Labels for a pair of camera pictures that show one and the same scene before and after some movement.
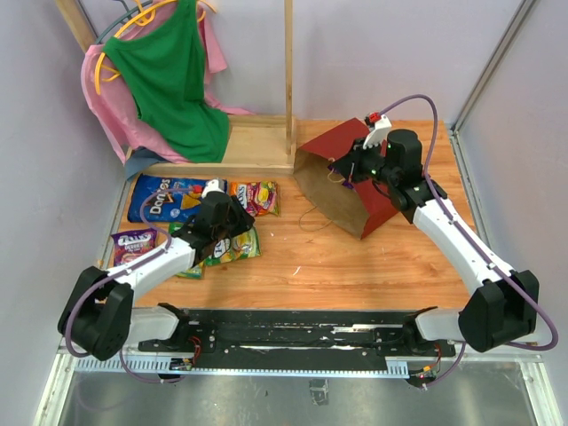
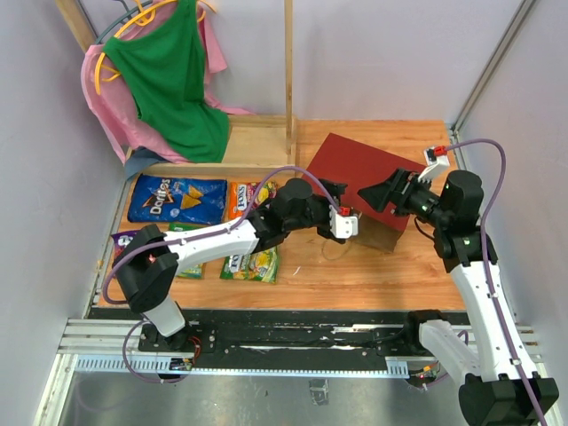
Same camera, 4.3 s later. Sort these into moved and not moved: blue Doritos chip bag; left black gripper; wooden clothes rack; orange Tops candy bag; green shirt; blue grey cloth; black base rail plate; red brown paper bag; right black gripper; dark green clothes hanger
Moved: right black gripper; red brown paper bag; left black gripper
Not moved: blue Doritos chip bag; black base rail plate; dark green clothes hanger; blue grey cloth; wooden clothes rack; orange Tops candy bag; green shirt
